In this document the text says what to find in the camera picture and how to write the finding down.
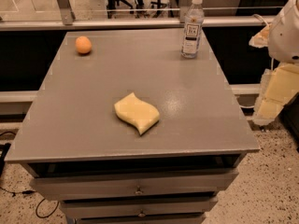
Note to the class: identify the top grey drawer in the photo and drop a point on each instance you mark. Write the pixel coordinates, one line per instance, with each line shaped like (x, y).
(131, 185)

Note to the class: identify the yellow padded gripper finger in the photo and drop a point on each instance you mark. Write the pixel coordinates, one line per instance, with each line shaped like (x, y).
(260, 40)
(277, 88)

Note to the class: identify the grey drawer cabinet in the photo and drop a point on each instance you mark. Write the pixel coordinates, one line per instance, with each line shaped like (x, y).
(72, 129)

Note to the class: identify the clear plastic water bottle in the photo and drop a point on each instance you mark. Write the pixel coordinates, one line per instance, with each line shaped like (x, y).
(192, 29)

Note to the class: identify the metal guard rail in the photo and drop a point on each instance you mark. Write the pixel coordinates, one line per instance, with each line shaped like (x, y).
(231, 21)

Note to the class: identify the yellow wavy sponge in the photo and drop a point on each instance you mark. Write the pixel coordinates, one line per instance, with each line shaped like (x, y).
(136, 112)

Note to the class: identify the orange fruit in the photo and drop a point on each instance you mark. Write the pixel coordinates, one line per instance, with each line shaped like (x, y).
(83, 45)

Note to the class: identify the grey drawer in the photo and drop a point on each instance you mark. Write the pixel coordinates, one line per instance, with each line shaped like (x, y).
(139, 208)
(131, 185)

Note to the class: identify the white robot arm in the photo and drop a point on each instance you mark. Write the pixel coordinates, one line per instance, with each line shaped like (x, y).
(283, 40)

